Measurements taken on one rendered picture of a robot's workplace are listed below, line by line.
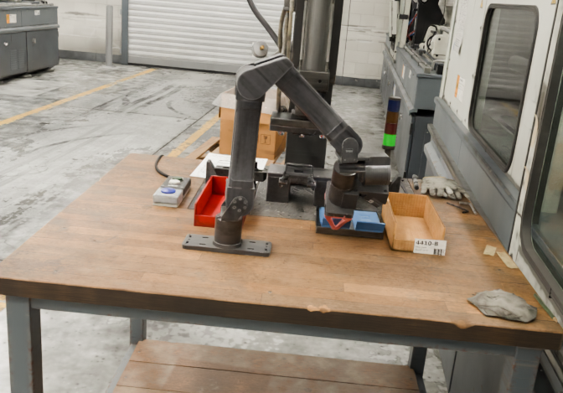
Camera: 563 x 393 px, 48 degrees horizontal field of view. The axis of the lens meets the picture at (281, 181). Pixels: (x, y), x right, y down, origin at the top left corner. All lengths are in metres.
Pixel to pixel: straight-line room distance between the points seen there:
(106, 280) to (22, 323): 0.21
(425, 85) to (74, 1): 8.27
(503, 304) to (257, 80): 0.67
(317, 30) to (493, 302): 0.82
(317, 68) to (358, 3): 9.22
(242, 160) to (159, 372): 1.07
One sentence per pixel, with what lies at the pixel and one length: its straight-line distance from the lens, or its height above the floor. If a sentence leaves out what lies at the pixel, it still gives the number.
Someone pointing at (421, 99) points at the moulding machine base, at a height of 0.79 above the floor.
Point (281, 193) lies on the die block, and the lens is 1.77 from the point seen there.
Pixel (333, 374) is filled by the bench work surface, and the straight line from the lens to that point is 2.28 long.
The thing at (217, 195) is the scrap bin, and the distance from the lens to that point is 1.78.
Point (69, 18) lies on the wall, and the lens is 12.03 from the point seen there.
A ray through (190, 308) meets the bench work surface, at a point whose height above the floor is 0.87.
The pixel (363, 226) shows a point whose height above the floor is 0.93.
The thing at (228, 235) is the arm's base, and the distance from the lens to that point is 1.41.
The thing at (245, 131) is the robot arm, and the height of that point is 1.18.
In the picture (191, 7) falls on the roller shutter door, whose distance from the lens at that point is 11.23.
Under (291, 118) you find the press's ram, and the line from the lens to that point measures 1.72.
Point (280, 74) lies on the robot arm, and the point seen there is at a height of 1.31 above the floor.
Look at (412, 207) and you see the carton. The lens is 1.76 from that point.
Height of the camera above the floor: 1.47
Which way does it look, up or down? 17 degrees down
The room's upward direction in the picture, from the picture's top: 5 degrees clockwise
